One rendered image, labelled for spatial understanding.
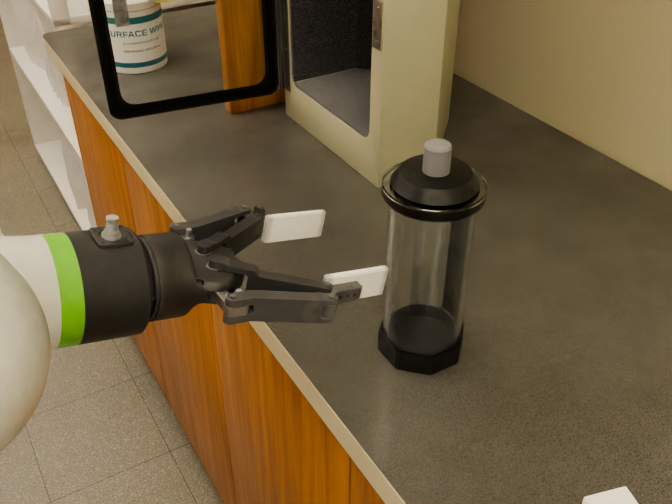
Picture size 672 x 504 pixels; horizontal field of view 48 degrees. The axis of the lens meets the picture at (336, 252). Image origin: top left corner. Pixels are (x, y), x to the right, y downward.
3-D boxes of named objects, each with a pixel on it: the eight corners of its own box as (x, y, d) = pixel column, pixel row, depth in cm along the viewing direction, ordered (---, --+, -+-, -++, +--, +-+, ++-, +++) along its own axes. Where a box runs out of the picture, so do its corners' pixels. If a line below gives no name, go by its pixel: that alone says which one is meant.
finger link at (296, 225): (263, 243, 76) (260, 240, 77) (321, 236, 80) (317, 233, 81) (268, 218, 75) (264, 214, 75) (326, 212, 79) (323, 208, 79)
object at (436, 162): (442, 170, 83) (447, 116, 79) (496, 209, 76) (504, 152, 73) (372, 192, 79) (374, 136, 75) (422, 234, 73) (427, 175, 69)
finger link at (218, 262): (210, 252, 66) (207, 260, 65) (335, 275, 67) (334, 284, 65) (205, 289, 68) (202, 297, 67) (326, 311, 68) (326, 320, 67)
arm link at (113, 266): (52, 312, 66) (82, 376, 60) (54, 194, 61) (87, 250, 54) (119, 302, 69) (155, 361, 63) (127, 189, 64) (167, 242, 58)
